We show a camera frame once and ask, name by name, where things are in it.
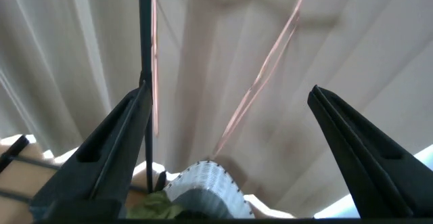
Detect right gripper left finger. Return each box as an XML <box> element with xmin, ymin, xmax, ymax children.
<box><xmin>28</xmin><ymin>86</ymin><xmax>152</xmax><ymax>219</ymax></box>

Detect black clothes rack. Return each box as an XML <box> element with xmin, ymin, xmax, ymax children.
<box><xmin>0</xmin><ymin>0</ymin><xmax>168</xmax><ymax>204</ymax></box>

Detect beige curtain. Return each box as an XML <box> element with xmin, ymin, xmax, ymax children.
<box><xmin>0</xmin><ymin>0</ymin><xmax>433</xmax><ymax>219</ymax></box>

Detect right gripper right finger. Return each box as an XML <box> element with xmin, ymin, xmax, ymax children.
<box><xmin>306</xmin><ymin>84</ymin><xmax>433</xmax><ymax>219</ymax></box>

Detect green garment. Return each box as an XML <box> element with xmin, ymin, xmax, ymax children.
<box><xmin>127</xmin><ymin>190</ymin><xmax>185</xmax><ymax>219</ymax></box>

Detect white laundry basket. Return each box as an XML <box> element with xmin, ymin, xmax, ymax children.
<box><xmin>164</xmin><ymin>160</ymin><xmax>256</xmax><ymax>219</ymax></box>

